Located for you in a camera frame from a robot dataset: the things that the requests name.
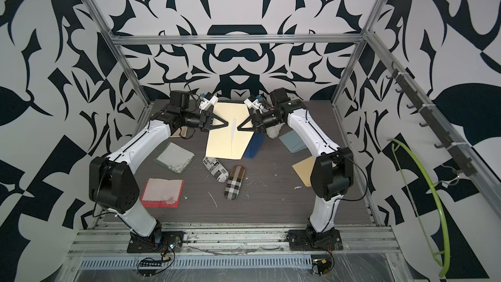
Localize cream envelope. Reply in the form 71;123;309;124
206;103;253;160

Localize dark blue envelope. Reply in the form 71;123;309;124
243;133;264;159

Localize light blue envelope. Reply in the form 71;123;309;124
279;131;307;154

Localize tan envelope gold emblem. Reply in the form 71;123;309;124
292;156;316;187

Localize beige lined letter paper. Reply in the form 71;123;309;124
170;126;187;138

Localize white letter paper green border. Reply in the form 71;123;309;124
155;142;194;174

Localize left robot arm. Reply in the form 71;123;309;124
89;91;228;244

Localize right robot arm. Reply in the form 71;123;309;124
237;88;354;235

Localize white plush bear pink shirt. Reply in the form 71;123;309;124
266;124;284;139

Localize white black patterned glasses case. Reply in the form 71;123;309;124
202;157;229;183

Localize brown plaid glasses case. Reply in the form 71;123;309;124
224;165;246;201

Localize left black connector board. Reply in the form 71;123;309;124
136;257;174;278

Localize black connector board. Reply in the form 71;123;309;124
311;258;334;276
136;257;174;278

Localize right black connector board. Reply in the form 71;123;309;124
311;258;334;276

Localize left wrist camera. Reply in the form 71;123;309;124
199;92;219;110

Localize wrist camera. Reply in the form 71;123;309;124
244;95;264;112
199;92;219;110

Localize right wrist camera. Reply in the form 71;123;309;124
244;95;264;112

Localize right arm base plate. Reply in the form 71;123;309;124
286;228;344;251

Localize black hook rail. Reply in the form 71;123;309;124
387;63;478;177

